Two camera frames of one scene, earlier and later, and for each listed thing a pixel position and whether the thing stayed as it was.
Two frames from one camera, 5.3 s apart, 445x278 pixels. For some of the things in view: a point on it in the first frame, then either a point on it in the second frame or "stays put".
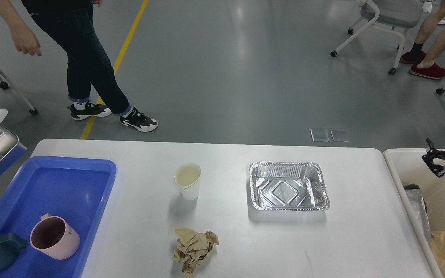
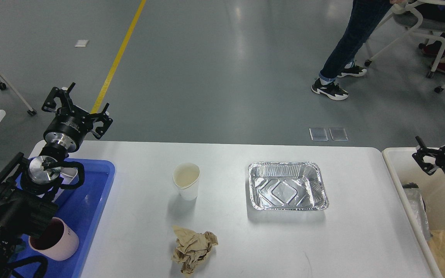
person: x=72 y=22 -> x=365 y=14
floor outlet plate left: x=319 y=135 stays put
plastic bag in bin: x=416 y=200 stays put
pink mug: x=52 y=235 stays put
